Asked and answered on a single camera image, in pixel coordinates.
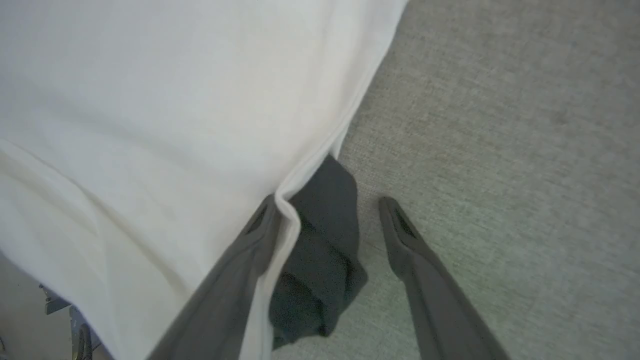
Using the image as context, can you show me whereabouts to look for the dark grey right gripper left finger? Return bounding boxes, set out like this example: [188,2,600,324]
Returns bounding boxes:
[146,195,282,360]

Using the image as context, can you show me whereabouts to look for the white and black T-shirt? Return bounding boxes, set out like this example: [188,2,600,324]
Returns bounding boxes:
[0,0,409,360]

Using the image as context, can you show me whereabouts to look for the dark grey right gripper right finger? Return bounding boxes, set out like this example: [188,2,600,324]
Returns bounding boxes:
[378,196,512,360]

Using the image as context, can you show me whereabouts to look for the grey fabric sofa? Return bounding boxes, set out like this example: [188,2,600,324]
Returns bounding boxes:
[271,0,640,360]

